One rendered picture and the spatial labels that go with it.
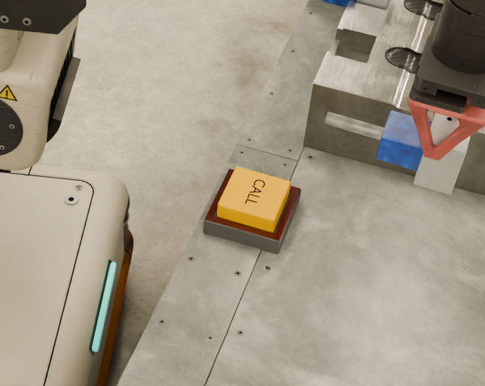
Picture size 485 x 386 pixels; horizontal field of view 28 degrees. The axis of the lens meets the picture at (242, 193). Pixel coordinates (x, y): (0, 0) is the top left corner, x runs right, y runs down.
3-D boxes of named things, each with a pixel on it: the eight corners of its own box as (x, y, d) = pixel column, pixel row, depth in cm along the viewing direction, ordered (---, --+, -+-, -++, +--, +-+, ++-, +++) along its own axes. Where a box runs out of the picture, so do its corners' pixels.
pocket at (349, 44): (321, 79, 107) (326, 53, 105) (332, 53, 111) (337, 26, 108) (361, 89, 107) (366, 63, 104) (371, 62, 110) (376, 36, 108)
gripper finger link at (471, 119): (476, 135, 89) (506, 53, 82) (464, 184, 84) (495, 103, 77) (405, 114, 90) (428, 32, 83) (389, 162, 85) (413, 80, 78)
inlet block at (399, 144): (314, 155, 91) (323, 111, 87) (328, 122, 94) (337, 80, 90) (450, 195, 88) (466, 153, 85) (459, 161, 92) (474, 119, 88)
